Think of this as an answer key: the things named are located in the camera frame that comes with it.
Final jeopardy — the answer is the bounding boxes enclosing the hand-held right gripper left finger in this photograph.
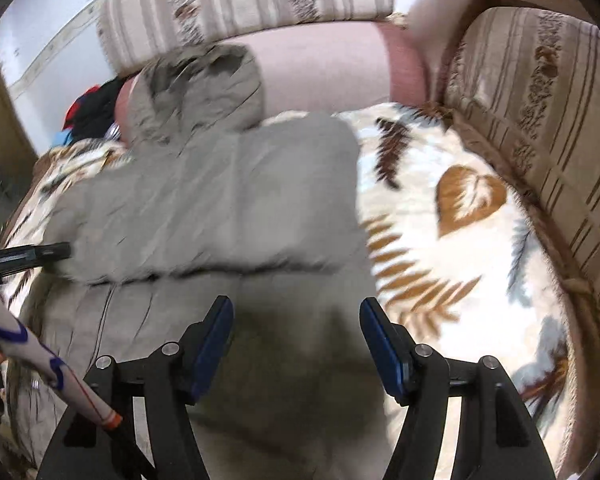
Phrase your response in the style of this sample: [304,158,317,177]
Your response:
[35,296,234,480]

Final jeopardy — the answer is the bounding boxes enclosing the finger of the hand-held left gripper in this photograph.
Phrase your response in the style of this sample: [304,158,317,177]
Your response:
[0,242,72,277]

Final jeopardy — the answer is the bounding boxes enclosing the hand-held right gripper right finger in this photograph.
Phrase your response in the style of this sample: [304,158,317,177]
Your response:
[359,297,556,480]

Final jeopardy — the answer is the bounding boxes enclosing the grey quilted blanket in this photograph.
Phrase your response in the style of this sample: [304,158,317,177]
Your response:
[2,44,411,480]

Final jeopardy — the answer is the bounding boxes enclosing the pile of dark clothes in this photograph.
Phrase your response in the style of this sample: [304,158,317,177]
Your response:
[55,77,131,148]

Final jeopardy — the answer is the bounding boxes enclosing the white blue patterned sleeve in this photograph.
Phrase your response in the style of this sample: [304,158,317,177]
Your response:
[0,277,124,431]

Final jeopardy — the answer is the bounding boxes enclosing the leaf print blanket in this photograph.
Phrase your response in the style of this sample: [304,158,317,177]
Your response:
[0,102,588,480]

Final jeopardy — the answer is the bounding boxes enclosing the pink bolster pillow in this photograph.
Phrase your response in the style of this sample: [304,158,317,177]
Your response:
[115,22,426,141]

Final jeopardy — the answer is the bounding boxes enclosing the brown striped floral cushion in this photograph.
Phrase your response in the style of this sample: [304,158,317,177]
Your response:
[442,6,600,391]

